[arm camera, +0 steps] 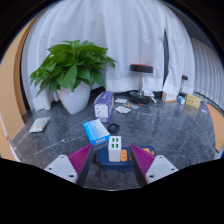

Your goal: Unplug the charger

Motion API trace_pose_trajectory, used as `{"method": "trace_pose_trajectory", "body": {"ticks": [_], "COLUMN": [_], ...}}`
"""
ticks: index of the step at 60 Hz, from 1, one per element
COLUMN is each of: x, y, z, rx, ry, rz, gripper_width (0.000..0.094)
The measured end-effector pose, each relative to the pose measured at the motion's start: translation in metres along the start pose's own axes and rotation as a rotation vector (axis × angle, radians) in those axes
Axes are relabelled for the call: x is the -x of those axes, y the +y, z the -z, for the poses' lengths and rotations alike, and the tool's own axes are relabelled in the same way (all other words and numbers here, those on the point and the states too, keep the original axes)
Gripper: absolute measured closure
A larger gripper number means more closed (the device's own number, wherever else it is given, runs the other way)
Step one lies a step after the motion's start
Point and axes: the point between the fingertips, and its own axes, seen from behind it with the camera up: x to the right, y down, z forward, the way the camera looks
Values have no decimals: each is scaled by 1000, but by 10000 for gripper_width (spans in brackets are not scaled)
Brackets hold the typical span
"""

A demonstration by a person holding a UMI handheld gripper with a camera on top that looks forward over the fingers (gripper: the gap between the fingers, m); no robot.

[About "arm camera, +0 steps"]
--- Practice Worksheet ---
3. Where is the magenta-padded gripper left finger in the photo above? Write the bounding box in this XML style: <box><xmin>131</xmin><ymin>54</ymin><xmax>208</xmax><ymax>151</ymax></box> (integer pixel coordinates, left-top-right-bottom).
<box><xmin>44</xmin><ymin>143</ymin><xmax>95</xmax><ymax>186</ymax></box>

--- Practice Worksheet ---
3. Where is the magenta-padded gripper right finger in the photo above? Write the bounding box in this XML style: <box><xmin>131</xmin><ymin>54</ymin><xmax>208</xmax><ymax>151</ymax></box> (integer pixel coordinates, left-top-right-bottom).
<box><xmin>129</xmin><ymin>143</ymin><xmax>179</xmax><ymax>187</ymax></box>

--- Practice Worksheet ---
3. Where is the white charger block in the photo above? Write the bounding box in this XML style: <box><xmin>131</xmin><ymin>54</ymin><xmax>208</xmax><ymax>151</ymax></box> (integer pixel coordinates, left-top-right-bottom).
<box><xmin>107</xmin><ymin>135</ymin><xmax>123</xmax><ymax>163</ymax></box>

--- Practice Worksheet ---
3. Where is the blue and white box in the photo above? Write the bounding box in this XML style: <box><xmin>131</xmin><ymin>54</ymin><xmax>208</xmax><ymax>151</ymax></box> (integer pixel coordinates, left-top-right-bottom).
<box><xmin>82</xmin><ymin>118</ymin><xmax>111</xmax><ymax>145</ymax></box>

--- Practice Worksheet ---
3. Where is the small black round cap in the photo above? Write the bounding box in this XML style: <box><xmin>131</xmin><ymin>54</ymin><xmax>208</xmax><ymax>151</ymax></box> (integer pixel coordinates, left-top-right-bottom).
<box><xmin>107</xmin><ymin>123</ymin><xmax>121</xmax><ymax>135</ymax></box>

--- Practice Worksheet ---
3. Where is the white flat packet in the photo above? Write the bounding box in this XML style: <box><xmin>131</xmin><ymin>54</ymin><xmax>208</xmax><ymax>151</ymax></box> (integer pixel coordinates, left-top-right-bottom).
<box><xmin>28</xmin><ymin>116</ymin><xmax>52</xmax><ymax>134</ymax></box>

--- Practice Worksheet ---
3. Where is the white blister pack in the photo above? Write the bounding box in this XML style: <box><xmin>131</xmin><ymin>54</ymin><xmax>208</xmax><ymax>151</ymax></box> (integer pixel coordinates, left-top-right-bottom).
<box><xmin>114</xmin><ymin>105</ymin><xmax>132</xmax><ymax>115</ymax></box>

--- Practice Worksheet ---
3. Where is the orange blister pack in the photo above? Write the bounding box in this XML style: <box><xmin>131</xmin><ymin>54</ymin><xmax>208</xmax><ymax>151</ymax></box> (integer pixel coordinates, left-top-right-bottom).
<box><xmin>122</xmin><ymin>101</ymin><xmax>140</xmax><ymax>111</ymax></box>

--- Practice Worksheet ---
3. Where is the purple cardboard box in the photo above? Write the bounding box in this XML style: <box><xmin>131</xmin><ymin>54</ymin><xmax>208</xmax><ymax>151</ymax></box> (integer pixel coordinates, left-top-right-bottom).
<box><xmin>93</xmin><ymin>91</ymin><xmax>115</xmax><ymax>124</ymax></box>

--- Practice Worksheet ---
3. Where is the white leaflet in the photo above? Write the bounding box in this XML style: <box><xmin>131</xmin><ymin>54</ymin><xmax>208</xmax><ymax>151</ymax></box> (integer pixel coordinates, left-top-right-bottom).
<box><xmin>114</xmin><ymin>97</ymin><xmax>129</xmax><ymax>104</ymax></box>

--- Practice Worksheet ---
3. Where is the white orange tissue box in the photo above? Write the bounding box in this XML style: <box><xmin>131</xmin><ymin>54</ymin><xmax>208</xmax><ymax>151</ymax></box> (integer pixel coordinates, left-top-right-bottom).
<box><xmin>161</xmin><ymin>90</ymin><xmax>178</xmax><ymax>103</ymax></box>

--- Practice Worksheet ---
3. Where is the yellow sign card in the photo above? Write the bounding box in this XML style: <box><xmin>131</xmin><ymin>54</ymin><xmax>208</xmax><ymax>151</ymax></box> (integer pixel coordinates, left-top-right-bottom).
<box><xmin>185</xmin><ymin>93</ymin><xmax>202</xmax><ymax>110</ymax></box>

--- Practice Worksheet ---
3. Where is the green potted plant white pot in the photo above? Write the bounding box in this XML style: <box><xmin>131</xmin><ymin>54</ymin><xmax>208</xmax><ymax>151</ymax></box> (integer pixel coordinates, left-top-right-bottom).
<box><xmin>29</xmin><ymin>39</ymin><xmax>118</xmax><ymax>115</ymax></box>

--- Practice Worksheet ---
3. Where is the large black red bar stool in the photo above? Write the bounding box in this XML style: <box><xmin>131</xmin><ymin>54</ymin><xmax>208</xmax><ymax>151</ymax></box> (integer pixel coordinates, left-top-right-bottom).
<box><xmin>128</xmin><ymin>63</ymin><xmax>154</xmax><ymax>105</ymax></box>

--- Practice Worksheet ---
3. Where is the pleated white curtain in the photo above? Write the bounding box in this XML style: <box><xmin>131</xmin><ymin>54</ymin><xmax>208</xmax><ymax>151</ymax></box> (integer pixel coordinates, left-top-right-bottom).
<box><xmin>163</xmin><ymin>6</ymin><xmax>224</xmax><ymax>111</ymax></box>

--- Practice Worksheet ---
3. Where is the wide white curtain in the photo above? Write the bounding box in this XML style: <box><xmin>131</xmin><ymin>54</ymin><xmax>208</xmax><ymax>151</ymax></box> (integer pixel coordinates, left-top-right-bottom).
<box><xmin>21</xmin><ymin>0</ymin><xmax>168</xmax><ymax>113</ymax></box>

